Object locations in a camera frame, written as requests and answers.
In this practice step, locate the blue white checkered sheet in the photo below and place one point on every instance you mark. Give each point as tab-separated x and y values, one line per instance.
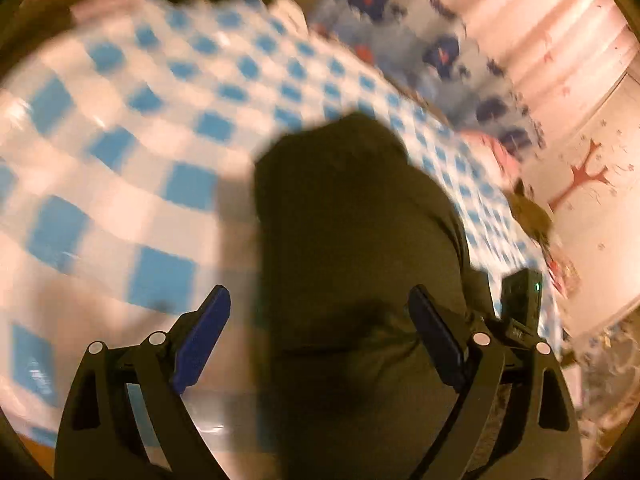
150	160

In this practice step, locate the pink cloth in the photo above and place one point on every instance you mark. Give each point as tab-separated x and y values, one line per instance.
495	152

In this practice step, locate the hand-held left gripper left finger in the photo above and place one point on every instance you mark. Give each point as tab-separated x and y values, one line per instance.
200	345

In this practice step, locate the pink striped curtain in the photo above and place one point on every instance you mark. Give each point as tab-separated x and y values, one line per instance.
540	25

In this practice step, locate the dark olive jacket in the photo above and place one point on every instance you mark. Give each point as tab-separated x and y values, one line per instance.
360	240

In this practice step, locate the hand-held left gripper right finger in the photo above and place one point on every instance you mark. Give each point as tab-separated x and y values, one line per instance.
440	340

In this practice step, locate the brown fuzzy object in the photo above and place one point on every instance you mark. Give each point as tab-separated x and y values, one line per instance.
532	215

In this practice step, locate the floral patterned cloth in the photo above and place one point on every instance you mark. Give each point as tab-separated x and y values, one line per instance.
600	375

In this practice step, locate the blue printed blanket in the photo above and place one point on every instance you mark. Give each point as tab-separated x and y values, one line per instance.
415	25

